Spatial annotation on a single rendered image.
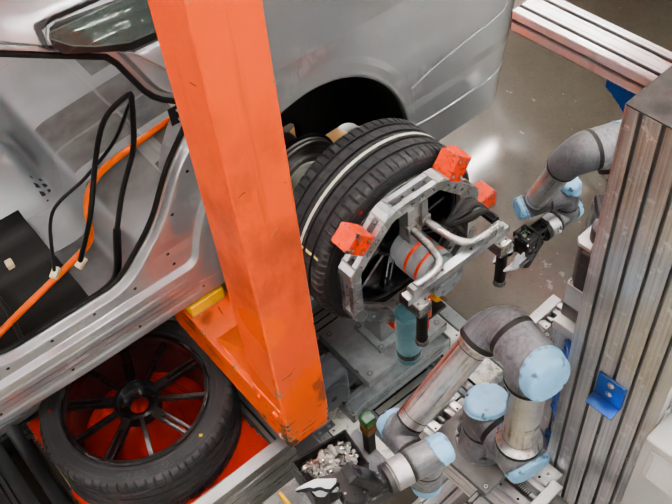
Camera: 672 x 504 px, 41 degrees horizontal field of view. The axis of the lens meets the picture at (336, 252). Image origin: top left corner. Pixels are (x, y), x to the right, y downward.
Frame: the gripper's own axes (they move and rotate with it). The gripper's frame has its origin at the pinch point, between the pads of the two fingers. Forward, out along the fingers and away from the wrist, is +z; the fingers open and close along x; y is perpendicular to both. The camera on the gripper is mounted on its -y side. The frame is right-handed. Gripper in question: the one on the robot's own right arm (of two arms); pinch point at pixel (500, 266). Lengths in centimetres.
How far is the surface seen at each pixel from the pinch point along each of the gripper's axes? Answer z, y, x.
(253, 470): 93, -44, -18
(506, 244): 0.0, 12.0, 1.3
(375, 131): 11, 35, -46
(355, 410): 46, -66, -23
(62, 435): 135, -32, -64
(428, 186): 11.7, 29.1, -21.0
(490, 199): -16.1, 3.4, -20.4
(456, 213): 6.9, 19.4, -13.6
